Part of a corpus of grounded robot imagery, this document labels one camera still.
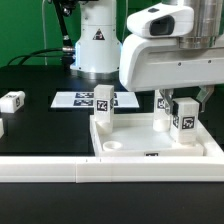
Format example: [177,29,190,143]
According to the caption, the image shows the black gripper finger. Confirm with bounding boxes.
[159,89,174,115]
[196,85,215,112]

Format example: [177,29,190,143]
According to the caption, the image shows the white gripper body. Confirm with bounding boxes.
[119,35,224,92]

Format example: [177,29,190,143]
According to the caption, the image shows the white square tabletop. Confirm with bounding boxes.
[90,113,205,157]

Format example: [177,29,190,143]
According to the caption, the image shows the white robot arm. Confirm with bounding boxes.
[119,0,224,114]

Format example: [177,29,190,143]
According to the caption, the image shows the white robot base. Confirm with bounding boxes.
[70,0,122,79]

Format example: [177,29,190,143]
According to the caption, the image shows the white U-shaped obstacle fence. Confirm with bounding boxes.
[0,124,224,183]

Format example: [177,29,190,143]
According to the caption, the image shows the white marker sheet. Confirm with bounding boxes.
[51,92,139,108]

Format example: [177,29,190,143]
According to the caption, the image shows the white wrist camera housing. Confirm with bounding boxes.
[127,3,194,38]

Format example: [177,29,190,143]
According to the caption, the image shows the black camera stand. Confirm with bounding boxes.
[48,0,78,66]

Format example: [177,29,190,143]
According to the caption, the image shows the black cables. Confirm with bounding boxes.
[7,47,75,66]

